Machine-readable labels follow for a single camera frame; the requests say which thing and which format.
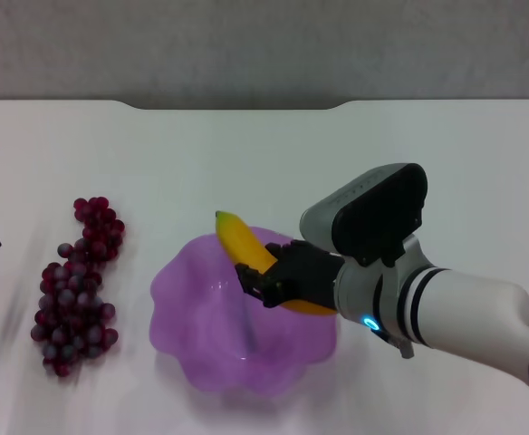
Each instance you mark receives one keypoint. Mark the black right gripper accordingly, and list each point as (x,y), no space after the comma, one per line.
(310,276)

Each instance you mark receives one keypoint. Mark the yellow banana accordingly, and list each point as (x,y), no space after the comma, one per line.
(242,240)

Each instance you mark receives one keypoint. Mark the dark red grape bunch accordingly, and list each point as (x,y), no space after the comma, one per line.
(70,299)

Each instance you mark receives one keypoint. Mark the purple translucent scalloped bowl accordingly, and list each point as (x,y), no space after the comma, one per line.
(201,326)

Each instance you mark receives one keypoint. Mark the grey felt partition panel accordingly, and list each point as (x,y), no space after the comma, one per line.
(264,45)

